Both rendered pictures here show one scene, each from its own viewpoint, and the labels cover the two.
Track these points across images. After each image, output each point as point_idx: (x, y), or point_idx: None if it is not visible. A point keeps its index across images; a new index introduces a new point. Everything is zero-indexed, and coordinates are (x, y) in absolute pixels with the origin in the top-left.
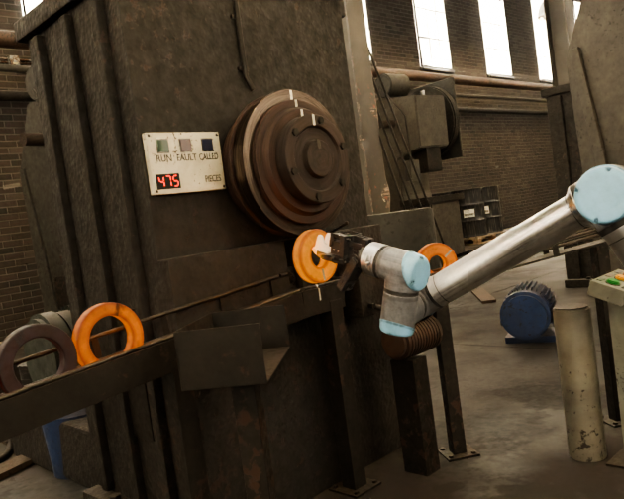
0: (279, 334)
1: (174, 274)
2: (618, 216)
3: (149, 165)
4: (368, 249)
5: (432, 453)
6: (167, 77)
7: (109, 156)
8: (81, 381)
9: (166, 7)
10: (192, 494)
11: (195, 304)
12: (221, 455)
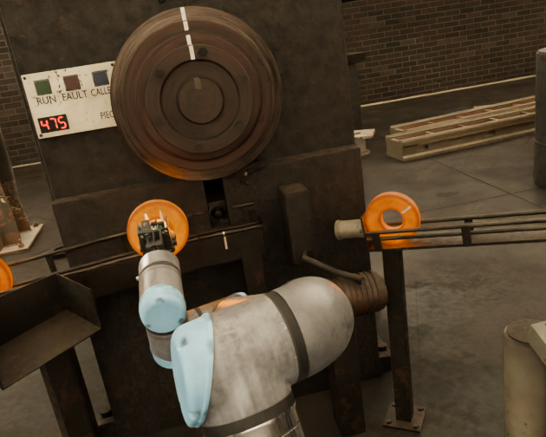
0: (94, 314)
1: (60, 218)
2: (187, 424)
3: (30, 109)
4: (141, 262)
5: (353, 418)
6: (48, 6)
7: None
8: None
9: None
10: None
11: (83, 245)
12: (126, 370)
